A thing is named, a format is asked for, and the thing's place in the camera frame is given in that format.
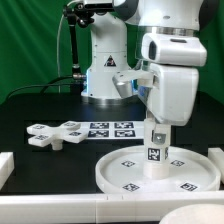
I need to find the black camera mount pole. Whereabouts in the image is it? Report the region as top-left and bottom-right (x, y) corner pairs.
(63, 2), (94, 79)

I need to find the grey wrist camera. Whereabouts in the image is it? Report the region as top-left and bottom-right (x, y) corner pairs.
(112, 69), (154, 98)

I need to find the white left barrier block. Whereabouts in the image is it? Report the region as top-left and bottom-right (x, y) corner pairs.
(0, 152), (14, 190)

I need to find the white front barrier rail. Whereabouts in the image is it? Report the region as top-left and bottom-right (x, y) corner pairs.
(0, 191), (224, 224)

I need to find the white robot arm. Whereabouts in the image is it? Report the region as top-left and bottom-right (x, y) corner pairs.
(84, 0), (220, 145)

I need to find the white round table top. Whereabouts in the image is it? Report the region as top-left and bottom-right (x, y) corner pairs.
(95, 145), (221, 194)

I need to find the white round object foreground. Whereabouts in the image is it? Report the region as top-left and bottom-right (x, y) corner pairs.
(159, 204), (224, 224)

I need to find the white fiducial marker sheet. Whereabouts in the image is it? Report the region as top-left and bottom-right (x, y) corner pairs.
(81, 121), (144, 140)

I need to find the white right barrier block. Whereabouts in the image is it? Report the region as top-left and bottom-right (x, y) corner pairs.
(208, 148), (224, 184)

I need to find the white cross-shaped table base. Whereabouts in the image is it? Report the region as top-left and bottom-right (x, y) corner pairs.
(27, 121), (88, 151)

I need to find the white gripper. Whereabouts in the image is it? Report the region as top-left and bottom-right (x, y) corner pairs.
(141, 33), (207, 144)

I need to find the white barrier block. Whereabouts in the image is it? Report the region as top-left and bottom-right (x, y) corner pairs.
(0, 152), (14, 190)
(208, 148), (224, 184)

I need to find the black cable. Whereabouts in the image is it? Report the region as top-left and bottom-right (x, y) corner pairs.
(4, 75), (86, 101)

